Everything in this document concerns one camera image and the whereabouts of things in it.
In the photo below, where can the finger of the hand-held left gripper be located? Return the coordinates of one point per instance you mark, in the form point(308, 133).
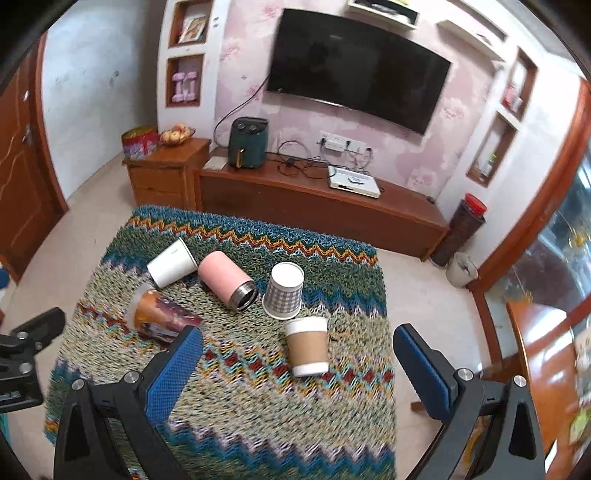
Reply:
point(27, 330)

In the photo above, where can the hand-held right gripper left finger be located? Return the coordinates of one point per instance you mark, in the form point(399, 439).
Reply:
point(178, 364)

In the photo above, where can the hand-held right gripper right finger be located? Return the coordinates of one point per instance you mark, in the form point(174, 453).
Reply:
point(422, 369)

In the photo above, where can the brown sleeve paper cup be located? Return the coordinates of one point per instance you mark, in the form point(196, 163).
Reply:
point(307, 348)

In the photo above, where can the orange printed plastic cup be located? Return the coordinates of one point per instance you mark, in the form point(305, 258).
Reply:
point(157, 314)

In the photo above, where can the pink thermos cup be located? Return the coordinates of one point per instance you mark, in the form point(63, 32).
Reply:
point(224, 277)

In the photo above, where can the plain white paper cup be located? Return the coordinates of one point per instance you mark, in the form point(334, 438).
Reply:
point(171, 265)

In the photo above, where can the checkered paper cup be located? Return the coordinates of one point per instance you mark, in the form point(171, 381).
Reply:
point(282, 295)

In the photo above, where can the zigzag knitted blanket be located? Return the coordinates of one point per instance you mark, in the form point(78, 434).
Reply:
point(258, 406)

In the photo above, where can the white trash bin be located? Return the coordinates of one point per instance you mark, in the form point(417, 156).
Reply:
point(461, 271)

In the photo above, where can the glossy wooden table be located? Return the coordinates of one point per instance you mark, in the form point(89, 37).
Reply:
point(549, 369)

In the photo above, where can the brown wooden door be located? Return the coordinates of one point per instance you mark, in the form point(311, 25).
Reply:
point(23, 198)

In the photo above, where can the dark barrel red lid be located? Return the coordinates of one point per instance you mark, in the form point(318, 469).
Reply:
point(457, 240)

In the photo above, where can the red lidded jar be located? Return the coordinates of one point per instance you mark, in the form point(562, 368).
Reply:
point(474, 204)

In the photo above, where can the glass display cabinet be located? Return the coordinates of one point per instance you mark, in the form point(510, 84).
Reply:
point(554, 249)

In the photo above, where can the small wooden drawer cabinet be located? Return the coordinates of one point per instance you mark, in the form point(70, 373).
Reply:
point(159, 177)

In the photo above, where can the long wooden television cabinet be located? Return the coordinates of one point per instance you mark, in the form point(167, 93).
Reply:
point(323, 205)

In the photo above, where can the white set-top box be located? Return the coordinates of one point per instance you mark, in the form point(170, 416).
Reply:
point(353, 181)

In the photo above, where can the white flat pad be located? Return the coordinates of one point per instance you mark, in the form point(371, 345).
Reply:
point(216, 162)

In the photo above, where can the colourful round tin box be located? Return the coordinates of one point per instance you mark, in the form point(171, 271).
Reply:
point(140, 144)

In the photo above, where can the bowl of fruit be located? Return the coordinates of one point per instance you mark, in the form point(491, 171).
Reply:
point(176, 135)

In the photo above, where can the green air fryer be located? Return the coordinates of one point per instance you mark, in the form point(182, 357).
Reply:
point(247, 141)

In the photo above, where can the pink dumbbell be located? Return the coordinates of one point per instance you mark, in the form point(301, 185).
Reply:
point(190, 86)
point(178, 86)

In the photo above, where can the black flat television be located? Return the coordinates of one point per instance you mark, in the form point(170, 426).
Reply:
point(355, 69)

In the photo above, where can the framed picture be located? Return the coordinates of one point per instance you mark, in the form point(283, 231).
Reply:
point(192, 29)

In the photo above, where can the white wall power strip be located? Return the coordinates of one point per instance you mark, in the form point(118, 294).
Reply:
point(337, 144)

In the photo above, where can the white wall shelf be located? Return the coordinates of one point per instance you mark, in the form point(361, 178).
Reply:
point(385, 11)

